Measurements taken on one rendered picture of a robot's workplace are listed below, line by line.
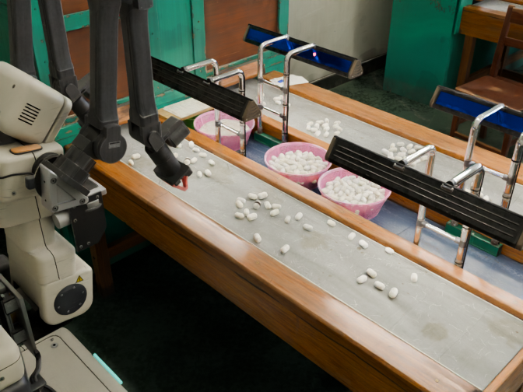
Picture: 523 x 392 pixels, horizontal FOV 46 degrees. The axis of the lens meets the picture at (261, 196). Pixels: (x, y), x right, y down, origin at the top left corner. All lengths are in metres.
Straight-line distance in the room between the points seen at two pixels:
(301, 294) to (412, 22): 3.33
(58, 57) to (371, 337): 1.18
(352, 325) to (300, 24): 3.20
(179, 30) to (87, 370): 1.47
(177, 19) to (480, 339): 1.81
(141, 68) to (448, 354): 1.06
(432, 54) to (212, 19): 2.25
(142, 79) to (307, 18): 3.17
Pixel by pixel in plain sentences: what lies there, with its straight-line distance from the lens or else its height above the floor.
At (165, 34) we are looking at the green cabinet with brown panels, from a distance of 2.78.
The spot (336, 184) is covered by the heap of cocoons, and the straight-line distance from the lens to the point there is 2.31.
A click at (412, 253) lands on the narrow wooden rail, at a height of 0.76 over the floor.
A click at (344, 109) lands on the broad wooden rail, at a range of 2.87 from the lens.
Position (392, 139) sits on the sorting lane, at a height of 0.74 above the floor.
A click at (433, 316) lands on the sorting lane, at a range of 1.81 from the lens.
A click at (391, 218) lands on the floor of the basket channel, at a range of 2.29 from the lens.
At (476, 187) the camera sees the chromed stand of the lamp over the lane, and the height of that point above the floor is 1.04.
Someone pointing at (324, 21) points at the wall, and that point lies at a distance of 4.80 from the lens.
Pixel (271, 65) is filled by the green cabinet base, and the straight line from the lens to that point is 3.27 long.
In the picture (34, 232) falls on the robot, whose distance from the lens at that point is 1.78.
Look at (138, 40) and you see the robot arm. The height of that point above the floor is 1.47.
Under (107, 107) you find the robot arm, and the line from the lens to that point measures 1.52.
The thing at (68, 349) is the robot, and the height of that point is 0.28.
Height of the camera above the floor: 1.95
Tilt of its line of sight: 33 degrees down
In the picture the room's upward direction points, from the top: straight up
